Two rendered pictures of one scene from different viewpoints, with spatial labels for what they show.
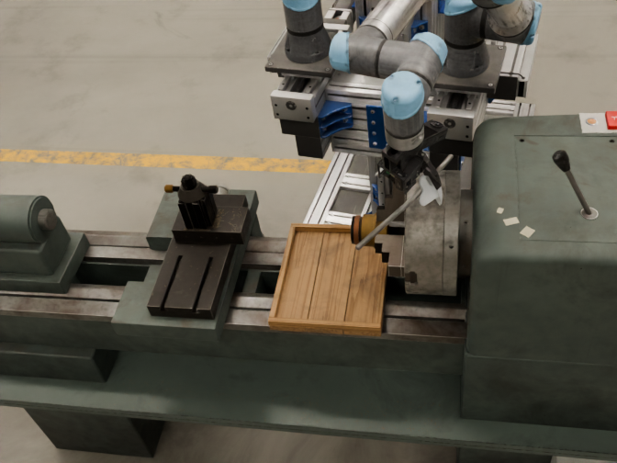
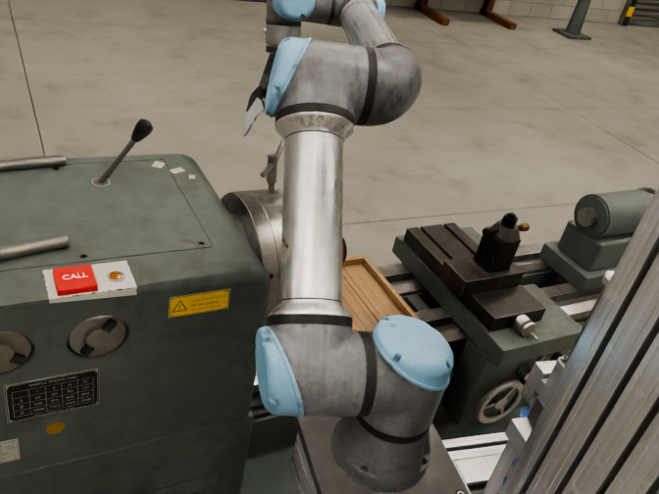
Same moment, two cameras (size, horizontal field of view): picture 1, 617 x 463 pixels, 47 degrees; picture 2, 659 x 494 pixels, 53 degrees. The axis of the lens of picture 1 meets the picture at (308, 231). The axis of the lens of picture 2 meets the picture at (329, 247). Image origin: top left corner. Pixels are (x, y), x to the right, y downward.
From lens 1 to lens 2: 247 cm
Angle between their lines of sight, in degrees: 89
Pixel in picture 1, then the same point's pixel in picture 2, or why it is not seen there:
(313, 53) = not seen: hidden behind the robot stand
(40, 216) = (588, 207)
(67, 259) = (564, 257)
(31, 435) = not seen: hidden behind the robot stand
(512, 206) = (180, 181)
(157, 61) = not seen: outside the picture
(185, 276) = (452, 243)
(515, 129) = (215, 254)
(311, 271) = (371, 305)
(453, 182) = (254, 206)
